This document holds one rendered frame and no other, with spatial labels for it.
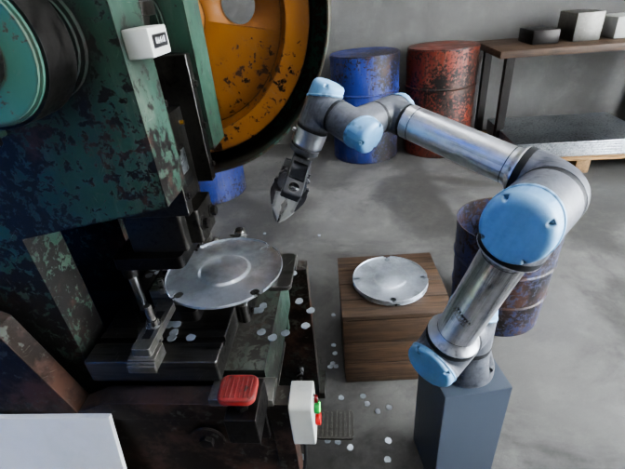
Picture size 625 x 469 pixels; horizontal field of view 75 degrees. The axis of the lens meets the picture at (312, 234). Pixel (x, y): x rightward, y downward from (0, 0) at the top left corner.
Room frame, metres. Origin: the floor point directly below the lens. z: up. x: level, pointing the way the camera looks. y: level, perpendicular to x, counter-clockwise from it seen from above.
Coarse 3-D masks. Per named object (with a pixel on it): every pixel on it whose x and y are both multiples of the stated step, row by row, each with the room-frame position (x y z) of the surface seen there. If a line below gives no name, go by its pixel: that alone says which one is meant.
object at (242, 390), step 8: (232, 376) 0.52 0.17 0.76; (240, 376) 0.52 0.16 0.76; (248, 376) 0.52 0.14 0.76; (224, 384) 0.50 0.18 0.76; (232, 384) 0.50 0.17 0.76; (240, 384) 0.50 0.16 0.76; (248, 384) 0.50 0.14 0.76; (256, 384) 0.50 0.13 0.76; (224, 392) 0.49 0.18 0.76; (232, 392) 0.48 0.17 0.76; (240, 392) 0.48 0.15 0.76; (248, 392) 0.48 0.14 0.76; (256, 392) 0.48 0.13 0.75; (224, 400) 0.47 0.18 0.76; (232, 400) 0.47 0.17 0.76; (240, 400) 0.47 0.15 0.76; (248, 400) 0.47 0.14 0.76
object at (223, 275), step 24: (216, 240) 0.97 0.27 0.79; (240, 240) 0.97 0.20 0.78; (192, 264) 0.87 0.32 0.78; (216, 264) 0.85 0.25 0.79; (240, 264) 0.84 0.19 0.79; (264, 264) 0.84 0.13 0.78; (168, 288) 0.78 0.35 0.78; (192, 288) 0.77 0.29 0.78; (216, 288) 0.76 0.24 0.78; (240, 288) 0.75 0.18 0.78; (264, 288) 0.74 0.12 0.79
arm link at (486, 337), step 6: (498, 312) 0.72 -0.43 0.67; (492, 318) 0.70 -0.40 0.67; (498, 318) 0.72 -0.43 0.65; (492, 324) 0.70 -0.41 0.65; (486, 330) 0.69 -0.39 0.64; (492, 330) 0.70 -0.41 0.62; (480, 336) 0.67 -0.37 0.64; (486, 336) 0.69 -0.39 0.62; (492, 336) 0.71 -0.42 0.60; (480, 342) 0.67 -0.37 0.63; (486, 342) 0.69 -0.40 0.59; (492, 342) 0.72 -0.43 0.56; (480, 348) 0.66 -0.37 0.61; (486, 348) 0.70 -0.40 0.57; (480, 354) 0.69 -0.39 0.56
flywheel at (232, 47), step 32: (256, 0) 1.19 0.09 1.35; (288, 0) 1.14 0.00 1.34; (224, 32) 1.20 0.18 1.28; (256, 32) 1.19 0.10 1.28; (288, 32) 1.14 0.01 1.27; (224, 64) 1.20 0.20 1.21; (256, 64) 1.19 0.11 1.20; (288, 64) 1.14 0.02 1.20; (224, 96) 1.20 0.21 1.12; (256, 96) 1.19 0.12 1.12; (288, 96) 1.14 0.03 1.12; (224, 128) 1.17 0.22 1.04; (256, 128) 1.16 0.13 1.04
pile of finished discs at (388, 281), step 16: (368, 272) 1.32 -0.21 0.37; (384, 272) 1.30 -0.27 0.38; (400, 272) 1.29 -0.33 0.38; (416, 272) 1.29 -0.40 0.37; (368, 288) 1.21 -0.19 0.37; (384, 288) 1.20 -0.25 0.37; (400, 288) 1.20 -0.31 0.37; (416, 288) 1.19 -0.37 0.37; (384, 304) 1.13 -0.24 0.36; (400, 304) 1.12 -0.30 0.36
